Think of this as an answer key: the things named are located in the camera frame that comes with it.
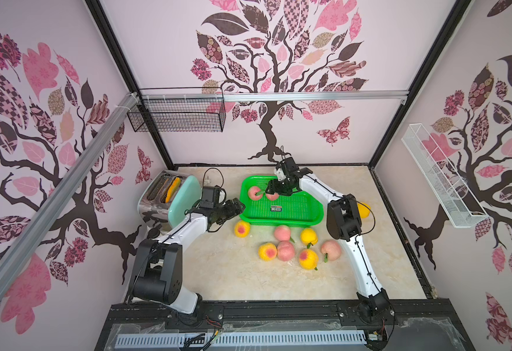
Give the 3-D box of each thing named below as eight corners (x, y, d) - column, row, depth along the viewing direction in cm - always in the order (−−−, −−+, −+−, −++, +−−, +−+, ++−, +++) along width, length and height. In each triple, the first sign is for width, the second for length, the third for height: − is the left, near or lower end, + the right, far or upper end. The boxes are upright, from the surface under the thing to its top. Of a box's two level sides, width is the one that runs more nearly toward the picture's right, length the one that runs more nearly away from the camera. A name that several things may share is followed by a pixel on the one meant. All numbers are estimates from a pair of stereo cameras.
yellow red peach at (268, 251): (258, 262, 87) (258, 256, 83) (258, 248, 91) (258, 242, 87) (276, 262, 87) (277, 256, 83) (275, 248, 91) (276, 242, 87)
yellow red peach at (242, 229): (233, 236, 95) (232, 229, 90) (239, 226, 98) (237, 218, 93) (245, 241, 93) (244, 233, 88) (250, 230, 97) (249, 222, 92)
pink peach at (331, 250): (322, 262, 87) (326, 256, 83) (319, 246, 92) (322, 240, 87) (338, 262, 87) (342, 256, 83) (335, 246, 92) (338, 240, 87)
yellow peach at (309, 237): (306, 249, 90) (309, 244, 86) (297, 237, 94) (299, 231, 90) (317, 243, 92) (320, 237, 88) (308, 231, 96) (310, 225, 92)
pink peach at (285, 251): (277, 262, 87) (278, 256, 83) (276, 247, 92) (277, 240, 87) (293, 262, 87) (295, 256, 83) (292, 247, 92) (293, 240, 87)
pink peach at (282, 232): (272, 238, 94) (272, 232, 90) (278, 228, 97) (278, 221, 93) (285, 245, 92) (286, 239, 88) (291, 235, 95) (292, 228, 91)
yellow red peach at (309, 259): (299, 270, 85) (301, 265, 80) (298, 254, 89) (299, 249, 85) (317, 270, 85) (320, 265, 80) (315, 254, 89) (317, 248, 85)
